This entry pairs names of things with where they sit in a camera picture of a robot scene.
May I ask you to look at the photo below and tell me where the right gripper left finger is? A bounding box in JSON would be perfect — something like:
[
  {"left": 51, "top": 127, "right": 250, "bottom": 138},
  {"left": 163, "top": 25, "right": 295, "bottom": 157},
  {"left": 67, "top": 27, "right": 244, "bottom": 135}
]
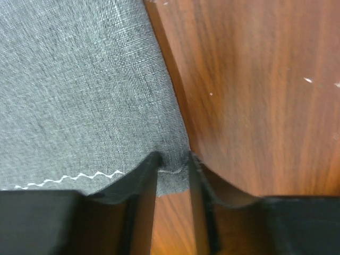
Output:
[{"left": 89, "top": 152, "right": 162, "bottom": 254}]

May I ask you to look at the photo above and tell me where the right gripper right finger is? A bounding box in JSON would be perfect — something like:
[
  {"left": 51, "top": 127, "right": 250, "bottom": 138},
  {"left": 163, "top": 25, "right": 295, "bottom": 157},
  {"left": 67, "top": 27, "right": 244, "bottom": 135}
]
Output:
[{"left": 188, "top": 152, "right": 263, "bottom": 254}]

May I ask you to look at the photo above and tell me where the grey cloth napkin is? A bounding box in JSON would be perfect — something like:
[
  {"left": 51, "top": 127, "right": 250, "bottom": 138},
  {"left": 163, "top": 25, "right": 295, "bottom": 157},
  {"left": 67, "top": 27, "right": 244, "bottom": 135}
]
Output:
[{"left": 1, "top": 1, "right": 189, "bottom": 196}]

